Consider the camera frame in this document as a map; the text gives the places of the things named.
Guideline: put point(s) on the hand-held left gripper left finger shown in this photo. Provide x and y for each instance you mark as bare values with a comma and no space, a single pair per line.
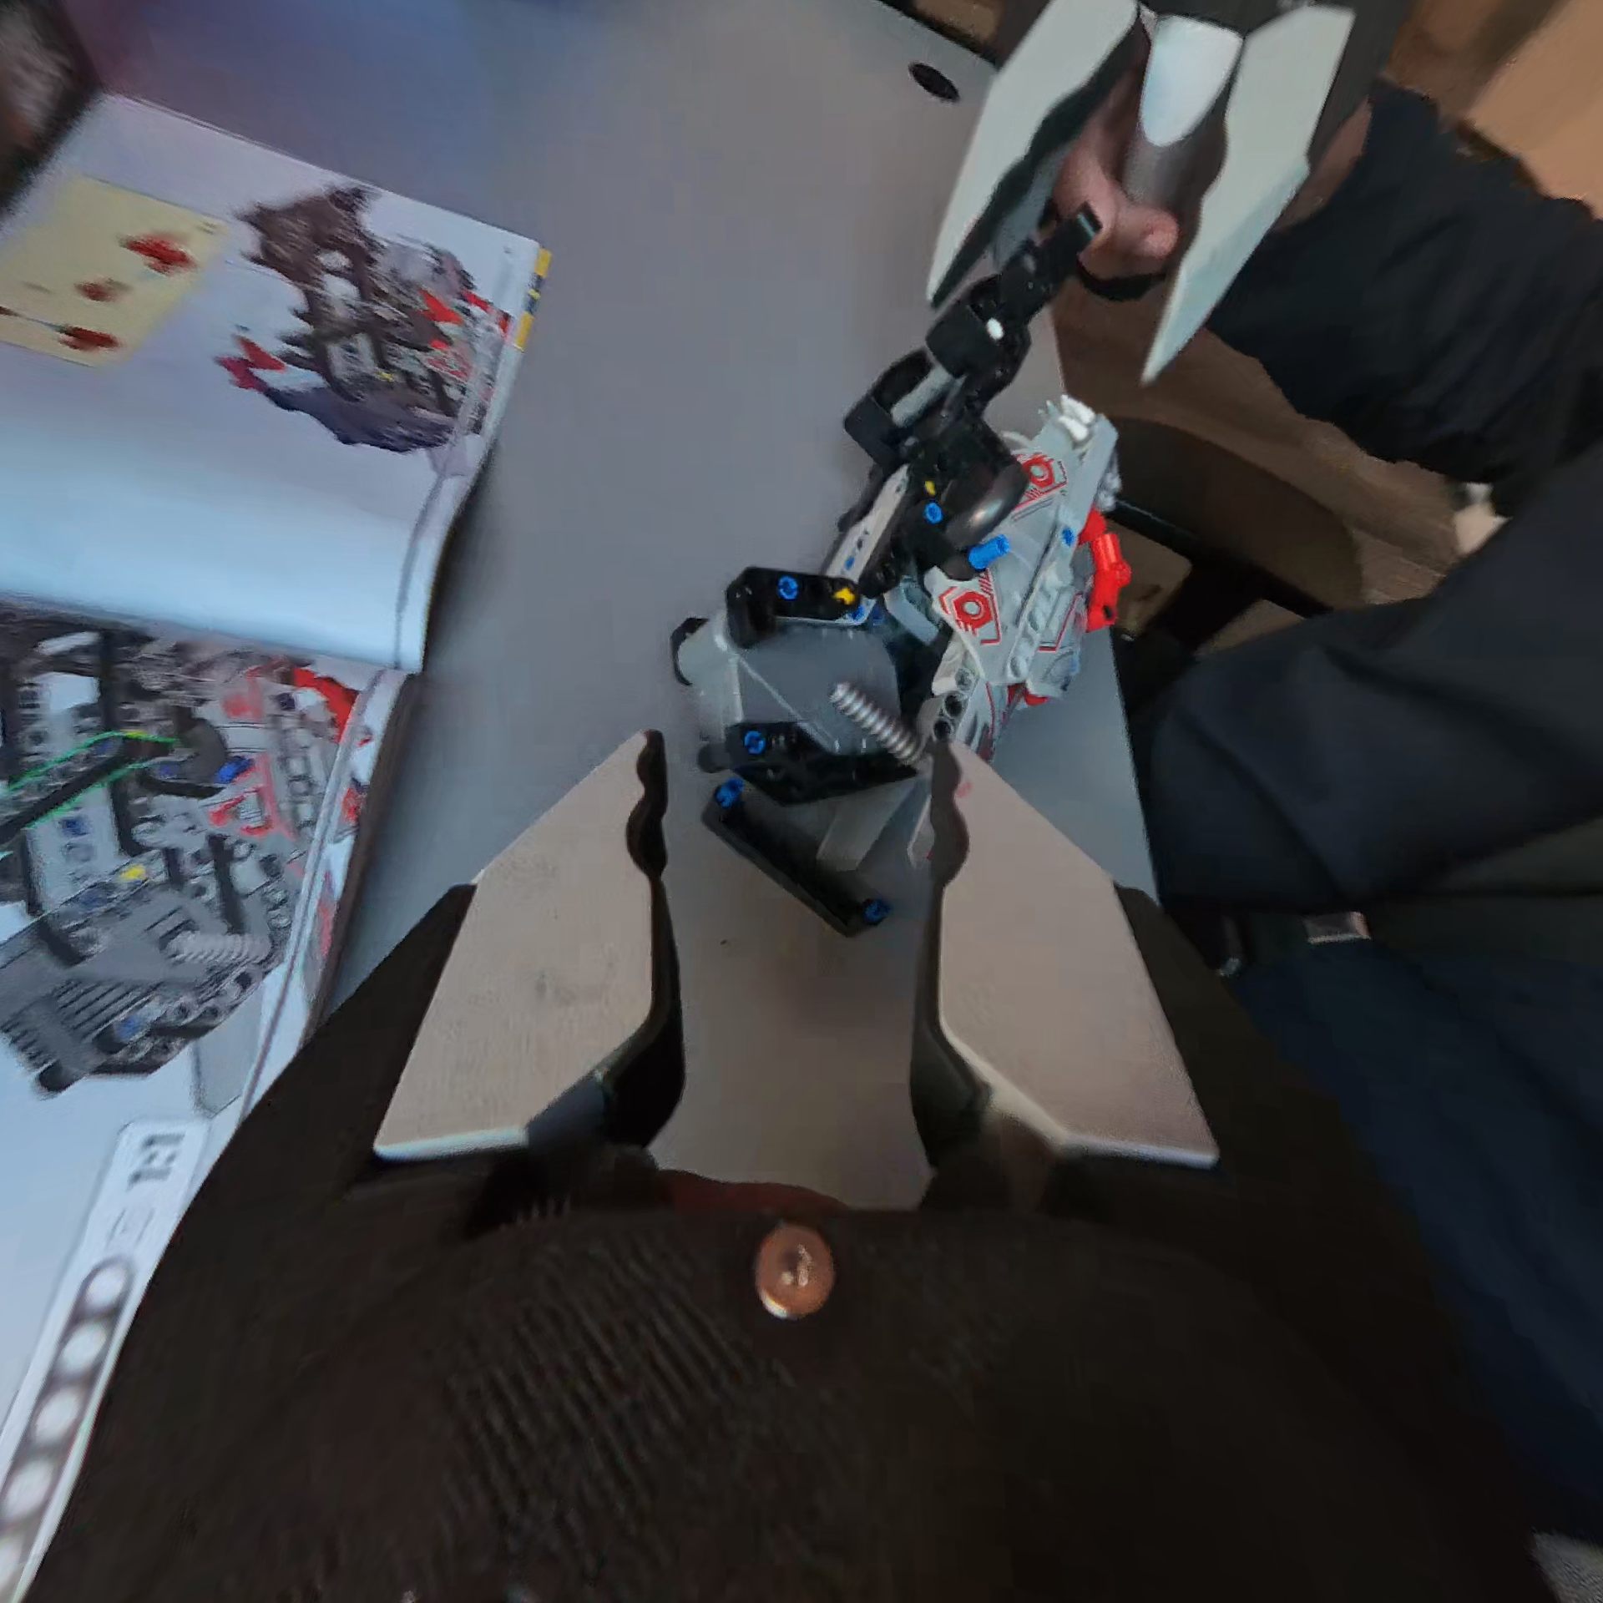
540,965

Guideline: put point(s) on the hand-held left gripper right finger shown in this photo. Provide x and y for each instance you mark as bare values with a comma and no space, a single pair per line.
1066,993

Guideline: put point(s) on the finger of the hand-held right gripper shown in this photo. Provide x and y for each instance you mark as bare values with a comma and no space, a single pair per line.
1260,176
1021,138

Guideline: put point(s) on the grey black lego vehicle model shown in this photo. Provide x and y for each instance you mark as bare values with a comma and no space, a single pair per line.
777,663

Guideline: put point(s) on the person's right forearm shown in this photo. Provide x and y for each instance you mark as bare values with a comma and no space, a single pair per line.
1440,289

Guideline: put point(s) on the lego instruction booklet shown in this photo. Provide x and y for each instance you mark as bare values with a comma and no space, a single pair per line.
189,499

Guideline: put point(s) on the person's right hand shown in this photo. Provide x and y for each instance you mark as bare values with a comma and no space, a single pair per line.
1126,233

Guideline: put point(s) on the person's dark clothing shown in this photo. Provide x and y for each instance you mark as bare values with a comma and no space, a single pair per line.
1374,751

